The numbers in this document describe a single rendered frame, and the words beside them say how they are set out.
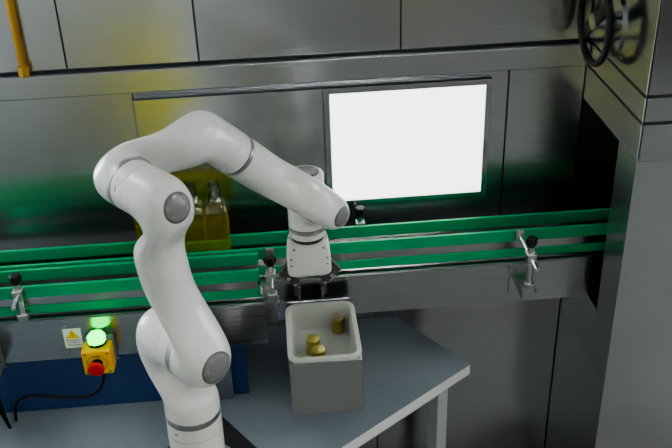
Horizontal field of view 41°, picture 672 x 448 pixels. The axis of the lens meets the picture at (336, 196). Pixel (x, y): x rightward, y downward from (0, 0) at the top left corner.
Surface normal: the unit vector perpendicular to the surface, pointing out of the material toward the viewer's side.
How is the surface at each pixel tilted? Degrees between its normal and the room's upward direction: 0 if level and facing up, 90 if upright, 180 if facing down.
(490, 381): 90
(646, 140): 90
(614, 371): 90
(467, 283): 90
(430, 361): 0
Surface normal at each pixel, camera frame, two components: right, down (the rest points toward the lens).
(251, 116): 0.08, 0.48
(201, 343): 0.55, -0.10
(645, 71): -1.00, 0.07
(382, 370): -0.03, -0.87
